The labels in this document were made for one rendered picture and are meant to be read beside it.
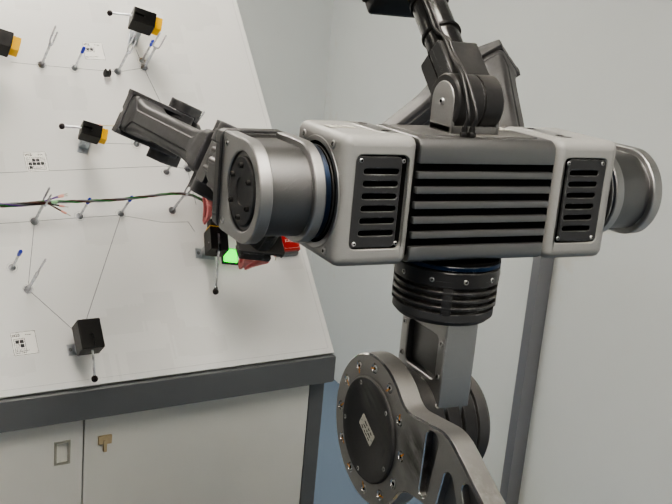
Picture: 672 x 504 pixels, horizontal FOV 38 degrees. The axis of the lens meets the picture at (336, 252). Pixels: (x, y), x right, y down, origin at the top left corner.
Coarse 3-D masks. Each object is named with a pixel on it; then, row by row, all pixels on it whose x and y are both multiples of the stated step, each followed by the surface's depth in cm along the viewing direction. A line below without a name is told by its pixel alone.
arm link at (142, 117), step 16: (128, 96) 158; (144, 96) 158; (128, 112) 156; (144, 112) 152; (160, 112) 149; (176, 112) 162; (112, 128) 159; (128, 128) 155; (144, 128) 150; (160, 128) 145; (176, 128) 141; (192, 128) 138; (144, 144) 161; (160, 144) 144; (176, 144) 139; (192, 144) 135; (208, 144) 133; (192, 160) 134; (192, 176) 134; (208, 192) 127
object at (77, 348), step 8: (80, 320) 192; (88, 320) 193; (96, 320) 194; (72, 328) 195; (80, 328) 192; (88, 328) 193; (96, 328) 193; (80, 336) 191; (88, 336) 192; (96, 336) 193; (72, 344) 200; (80, 344) 191; (88, 344) 191; (96, 344) 192; (104, 344) 193; (72, 352) 199; (80, 352) 192; (88, 352) 193; (96, 352) 195; (96, 376) 192
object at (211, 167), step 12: (252, 132) 117; (264, 132) 117; (276, 132) 118; (216, 144) 117; (216, 156) 117; (204, 168) 123; (216, 168) 117; (216, 180) 117; (216, 192) 117; (216, 204) 117; (216, 216) 117
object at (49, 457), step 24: (24, 432) 197; (48, 432) 199; (72, 432) 202; (0, 456) 195; (24, 456) 198; (48, 456) 201; (72, 456) 204; (0, 480) 196; (24, 480) 199; (48, 480) 202; (72, 480) 205
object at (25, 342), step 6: (30, 330) 197; (12, 336) 195; (18, 336) 195; (24, 336) 196; (30, 336) 196; (12, 342) 194; (18, 342) 195; (24, 342) 195; (30, 342) 196; (36, 342) 197; (18, 348) 194; (24, 348) 195; (30, 348) 196; (36, 348) 196; (18, 354) 194; (24, 354) 194
